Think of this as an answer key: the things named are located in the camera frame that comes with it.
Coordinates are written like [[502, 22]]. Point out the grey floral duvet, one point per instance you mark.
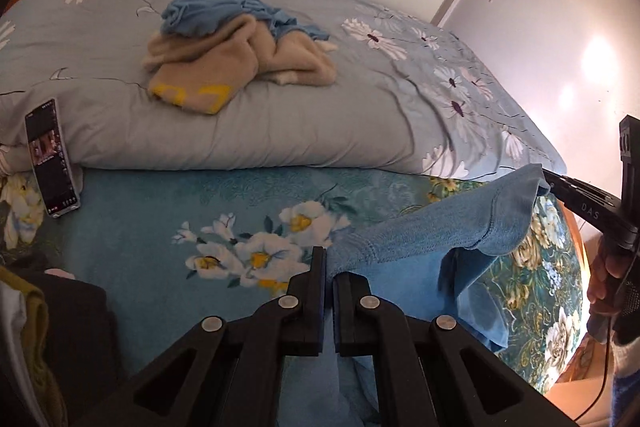
[[407, 96]]

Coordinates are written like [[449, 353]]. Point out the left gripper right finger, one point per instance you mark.
[[431, 373]]

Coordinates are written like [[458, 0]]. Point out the teal floral bed blanket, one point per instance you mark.
[[170, 247]]

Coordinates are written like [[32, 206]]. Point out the white yellow folded garment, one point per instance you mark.
[[24, 327]]

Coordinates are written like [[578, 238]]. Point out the black smartphone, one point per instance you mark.
[[49, 159]]

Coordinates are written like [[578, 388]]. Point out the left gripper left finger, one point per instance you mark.
[[226, 373]]

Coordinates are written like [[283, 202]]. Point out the right hand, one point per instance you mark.
[[608, 265]]

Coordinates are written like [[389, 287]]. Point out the light blue sweater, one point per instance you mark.
[[428, 263]]

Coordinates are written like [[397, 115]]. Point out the blue knit garment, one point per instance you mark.
[[199, 18]]

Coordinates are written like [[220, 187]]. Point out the black folded garment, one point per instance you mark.
[[82, 348]]

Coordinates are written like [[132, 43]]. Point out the beige fleece garment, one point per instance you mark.
[[204, 74]]

